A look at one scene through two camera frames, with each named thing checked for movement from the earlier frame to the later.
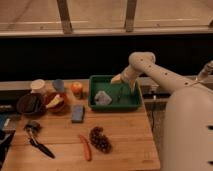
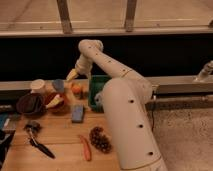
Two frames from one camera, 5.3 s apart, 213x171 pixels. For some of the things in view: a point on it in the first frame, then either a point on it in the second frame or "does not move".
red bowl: (60, 106) does not move
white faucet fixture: (204, 73) does not move
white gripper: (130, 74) -> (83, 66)
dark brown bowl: (31, 104) does not move
